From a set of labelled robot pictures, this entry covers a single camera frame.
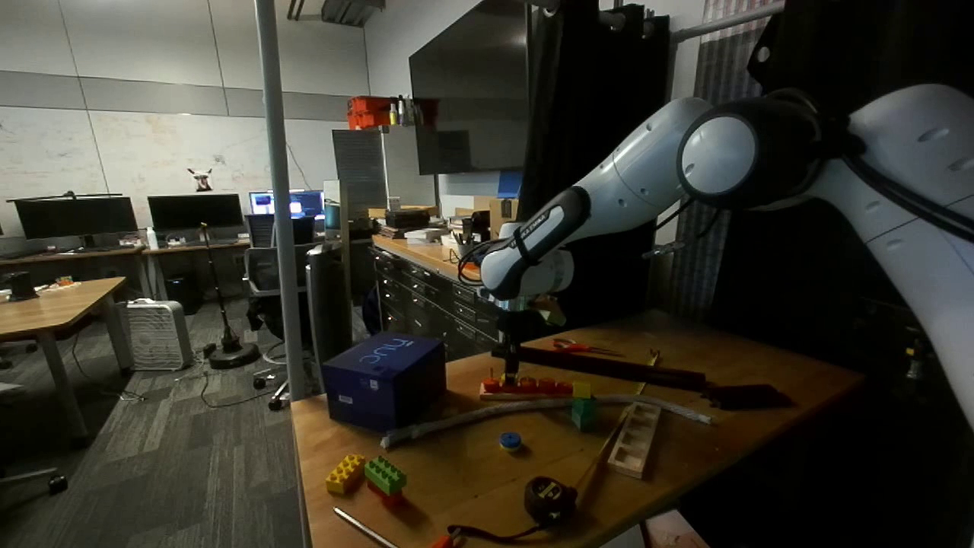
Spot black and orange hammer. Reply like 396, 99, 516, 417
491, 340, 713, 395

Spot red handled scissors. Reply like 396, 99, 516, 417
549, 336, 626, 363

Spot green cylinder block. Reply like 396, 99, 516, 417
569, 392, 601, 434

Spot drawer cabinet with wooden top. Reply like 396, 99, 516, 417
368, 230, 511, 359

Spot grey metal cabinet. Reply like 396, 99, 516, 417
331, 124, 441, 216

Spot long dark desk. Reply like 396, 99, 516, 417
0, 233, 253, 275

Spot grey flexible hose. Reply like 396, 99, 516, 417
376, 392, 714, 453

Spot orange box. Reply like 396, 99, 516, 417
343, 93, 396, 135

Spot grey window blinds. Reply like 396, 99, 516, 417
667, 0, 785, 110

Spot wooden slotted tray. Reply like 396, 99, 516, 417
601, 398, 667, 485

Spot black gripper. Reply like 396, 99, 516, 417
484, 284, 559, 383

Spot wooden desk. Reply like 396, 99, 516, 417
0, 275, 130, 450

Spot lit blue computer monitor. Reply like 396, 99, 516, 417
245, 185, 325, 221

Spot grey metal pole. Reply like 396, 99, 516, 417
253, 0, 313, 405

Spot tall dark bin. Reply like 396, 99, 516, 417
304, 239, 355, 395

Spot thin wooden stick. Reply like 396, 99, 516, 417
573, 351, 663, 507

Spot black office chair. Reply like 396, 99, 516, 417
241, 212, 320, 344

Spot black cord with red end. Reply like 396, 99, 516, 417
429, 520, 542, 548

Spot green toy brick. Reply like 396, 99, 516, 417
361, 453, 409, 499

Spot large black wall screen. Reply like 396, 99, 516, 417
407, 0, 532, 178

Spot black curtain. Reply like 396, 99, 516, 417
501, 0, 673, 344

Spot blue cardboard box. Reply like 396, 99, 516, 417
320, 332, 451, 431

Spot silver hard case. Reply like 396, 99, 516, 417
125, 294, 198, 378

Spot yellow toy brick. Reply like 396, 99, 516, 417
323, 450, 368, 499

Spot black coffee machine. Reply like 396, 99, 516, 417
451, 206, 497, 272

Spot black computer monitor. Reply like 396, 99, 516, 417
145, 191, 245, 239
9, 194, 141, 242

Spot thin silver metal rod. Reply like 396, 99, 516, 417
331, 505, 399, 548

